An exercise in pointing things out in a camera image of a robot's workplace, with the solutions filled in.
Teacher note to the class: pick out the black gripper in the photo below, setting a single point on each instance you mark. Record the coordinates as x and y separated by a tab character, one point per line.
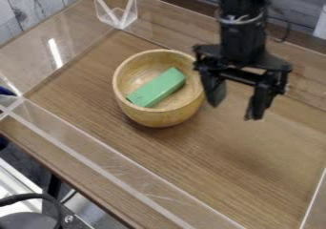
239	59

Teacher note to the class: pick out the green rectangular block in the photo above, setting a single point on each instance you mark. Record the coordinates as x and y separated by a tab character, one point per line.
157	89

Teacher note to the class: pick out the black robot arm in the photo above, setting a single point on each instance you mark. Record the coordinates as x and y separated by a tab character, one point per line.
241	10

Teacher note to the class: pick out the brown wooden bowl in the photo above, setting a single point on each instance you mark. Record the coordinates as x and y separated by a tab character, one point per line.
136	71

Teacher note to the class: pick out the black table leg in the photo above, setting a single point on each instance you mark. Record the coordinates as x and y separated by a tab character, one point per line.
53	186

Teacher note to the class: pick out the blue object at left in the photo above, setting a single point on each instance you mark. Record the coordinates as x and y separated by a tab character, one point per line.
4	91

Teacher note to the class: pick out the clear acrylic corner bracket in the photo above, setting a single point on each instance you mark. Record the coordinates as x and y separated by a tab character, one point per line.
116	17

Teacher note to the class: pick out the clear acrylic tray wall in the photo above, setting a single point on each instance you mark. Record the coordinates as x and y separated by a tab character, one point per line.
217	172

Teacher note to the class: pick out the black metal bracket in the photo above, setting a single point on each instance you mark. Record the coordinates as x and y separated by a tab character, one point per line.
65	219

